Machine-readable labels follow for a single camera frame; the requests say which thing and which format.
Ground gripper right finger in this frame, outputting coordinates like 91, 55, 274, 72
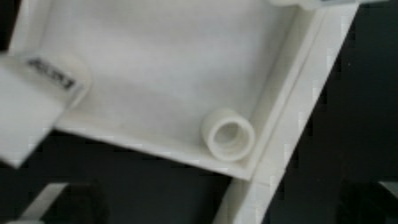
336, 180, 398, 224

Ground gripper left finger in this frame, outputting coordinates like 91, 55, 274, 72
11, 182, 111, 224

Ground white table leg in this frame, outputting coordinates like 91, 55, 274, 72
269, 0, 320, 10
0, 54, 91, 168

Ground white square table top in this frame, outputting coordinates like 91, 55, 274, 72
6, 0, 328, 181

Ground white U-shaped obstacle fence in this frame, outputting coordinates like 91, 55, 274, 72
212, 3, 360, 224

